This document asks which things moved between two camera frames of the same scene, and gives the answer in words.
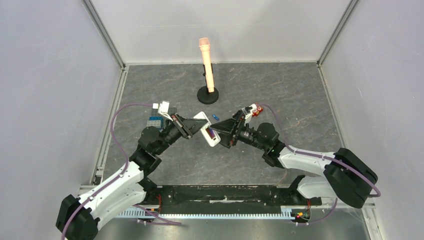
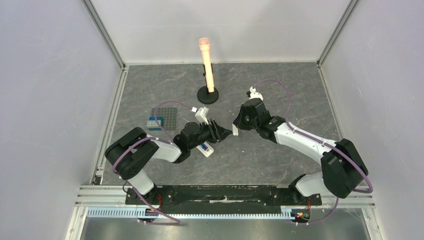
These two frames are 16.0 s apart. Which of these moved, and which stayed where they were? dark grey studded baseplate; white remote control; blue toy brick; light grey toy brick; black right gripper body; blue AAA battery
Moved: white remote control; blue AAA battery; black right gripper body
Stayed: dark grey studded baseplate; light grey toy brick; blue toy brick
